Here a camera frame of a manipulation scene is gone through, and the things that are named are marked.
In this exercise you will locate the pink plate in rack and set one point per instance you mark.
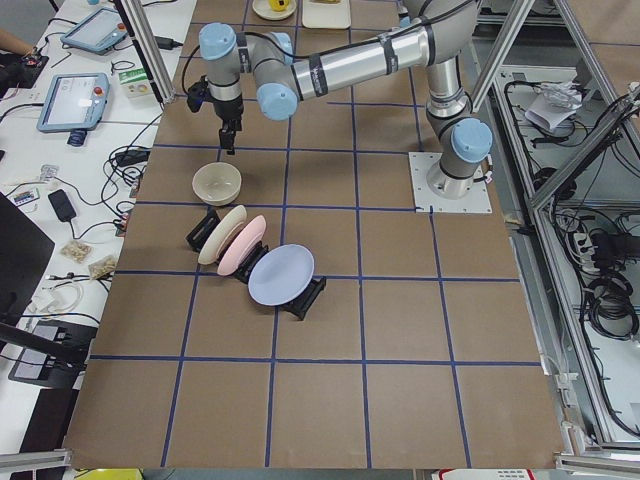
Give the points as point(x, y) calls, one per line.
point(241, 246)

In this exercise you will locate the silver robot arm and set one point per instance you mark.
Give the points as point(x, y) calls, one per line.
point(432, 35)

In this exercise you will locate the bag of nuts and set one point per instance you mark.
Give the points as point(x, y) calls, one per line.
point(76, 250)
point(103, 267)

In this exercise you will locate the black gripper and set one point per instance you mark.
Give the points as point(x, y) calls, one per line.
point(228, 109)

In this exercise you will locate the cream round plate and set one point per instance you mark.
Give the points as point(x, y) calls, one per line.
point(263, 10)

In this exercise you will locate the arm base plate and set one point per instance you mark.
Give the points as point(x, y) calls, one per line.
point(470, 192)

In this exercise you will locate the yellow lemon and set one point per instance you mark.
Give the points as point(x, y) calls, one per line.
point(278, 5)

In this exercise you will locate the black monitor stand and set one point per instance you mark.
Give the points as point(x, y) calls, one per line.
point(55, 352)

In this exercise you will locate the lavender plate in rack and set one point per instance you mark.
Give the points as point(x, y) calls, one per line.
point(281, 275)

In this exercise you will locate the cream ceramic bowl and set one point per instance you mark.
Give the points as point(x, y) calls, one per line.
point(217, 183)

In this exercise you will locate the teach pendant tablet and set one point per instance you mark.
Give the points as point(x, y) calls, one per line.
point(97, 33)
point(74, 102)

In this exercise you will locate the black power adapter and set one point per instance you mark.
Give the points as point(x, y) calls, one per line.
point(62, 205)

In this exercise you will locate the cream rectangular tray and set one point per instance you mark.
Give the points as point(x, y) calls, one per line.
point(326, 14)

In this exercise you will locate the black dish rack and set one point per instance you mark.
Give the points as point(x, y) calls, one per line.
point(299, 306)

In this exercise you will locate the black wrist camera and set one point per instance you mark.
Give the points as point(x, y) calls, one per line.
point(198, 94)

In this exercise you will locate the aluminium frame post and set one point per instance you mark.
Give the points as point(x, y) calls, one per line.
point(140, 32)

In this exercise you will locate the crumpled white paper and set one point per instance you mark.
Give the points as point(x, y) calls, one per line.
point(555, 103)

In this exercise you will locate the green white small box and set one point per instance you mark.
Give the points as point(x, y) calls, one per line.
point(134, 83)

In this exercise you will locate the cream plate in rack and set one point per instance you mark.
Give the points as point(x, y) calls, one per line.
point(222, 235)

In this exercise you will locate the far teach pendant tablet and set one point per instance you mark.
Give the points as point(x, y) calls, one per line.
point(97, 33)

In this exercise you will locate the near teach pendant tablet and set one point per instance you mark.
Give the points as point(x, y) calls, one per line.
point(74, 102)

